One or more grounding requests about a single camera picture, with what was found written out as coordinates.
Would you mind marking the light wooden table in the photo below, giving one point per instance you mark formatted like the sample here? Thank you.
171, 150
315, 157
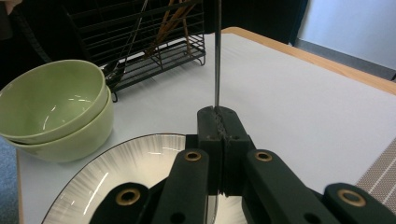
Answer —
327, 63

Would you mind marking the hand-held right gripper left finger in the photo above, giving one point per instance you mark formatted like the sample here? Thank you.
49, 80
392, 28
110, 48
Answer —
211, 127

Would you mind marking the white plate with dark rim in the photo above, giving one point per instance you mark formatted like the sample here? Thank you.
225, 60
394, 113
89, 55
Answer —
134, 165

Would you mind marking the white table cover sheet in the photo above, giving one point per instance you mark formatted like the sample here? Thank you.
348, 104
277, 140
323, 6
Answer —
295, 109

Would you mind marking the green ceramic bowl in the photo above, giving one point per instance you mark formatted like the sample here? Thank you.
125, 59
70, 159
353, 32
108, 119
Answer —
77, 146
53, 99

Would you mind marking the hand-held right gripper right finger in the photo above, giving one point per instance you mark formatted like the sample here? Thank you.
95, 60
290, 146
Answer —
233, 133

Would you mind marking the brown wooden chopstick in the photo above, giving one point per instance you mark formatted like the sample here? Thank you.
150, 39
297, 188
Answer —
180, 18
186, 37
162, 28

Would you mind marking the metal spoon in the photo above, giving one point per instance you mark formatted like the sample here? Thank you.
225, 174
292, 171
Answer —
124, 46
217, 56

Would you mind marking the brown striped woven placemat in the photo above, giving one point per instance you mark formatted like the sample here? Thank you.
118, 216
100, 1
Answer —
379, 177

